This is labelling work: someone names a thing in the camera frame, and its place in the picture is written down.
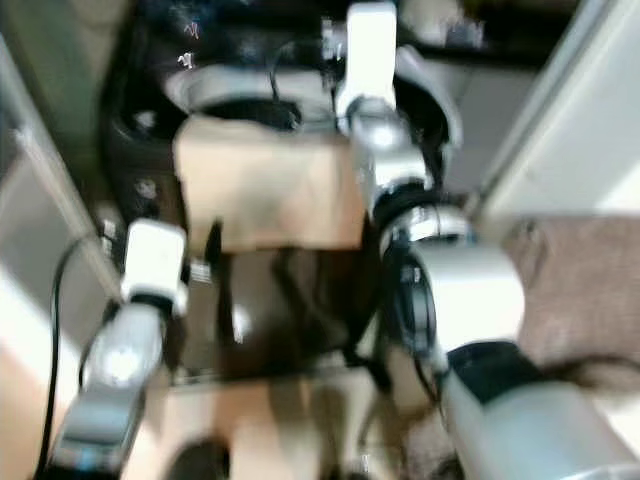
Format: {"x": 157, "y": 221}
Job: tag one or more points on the beige cloth garment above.
{"x": 260, "y": 185}

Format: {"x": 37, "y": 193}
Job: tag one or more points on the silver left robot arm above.
{"x": 120, "y": 360}

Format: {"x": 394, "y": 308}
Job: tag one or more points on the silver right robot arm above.
{"x": 386, "y": 148}

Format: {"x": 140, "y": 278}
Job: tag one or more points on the grey frosted door panel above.
{"x": 50, "y": 230}

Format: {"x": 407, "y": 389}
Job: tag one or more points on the white cabinet side panel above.
{"x": 570, "y": 120}

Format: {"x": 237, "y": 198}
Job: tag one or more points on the brown floor rug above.
{"x": 580, "y": 290}

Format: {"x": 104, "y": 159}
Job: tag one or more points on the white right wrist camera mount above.
{"x": 370, "y": 50}

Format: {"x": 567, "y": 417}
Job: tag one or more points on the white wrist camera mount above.
{"x": 157, "y": 260}
{"x": 370, "y": 50}

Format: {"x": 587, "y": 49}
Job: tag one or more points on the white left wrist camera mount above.
{"x": 157, "y": 260}

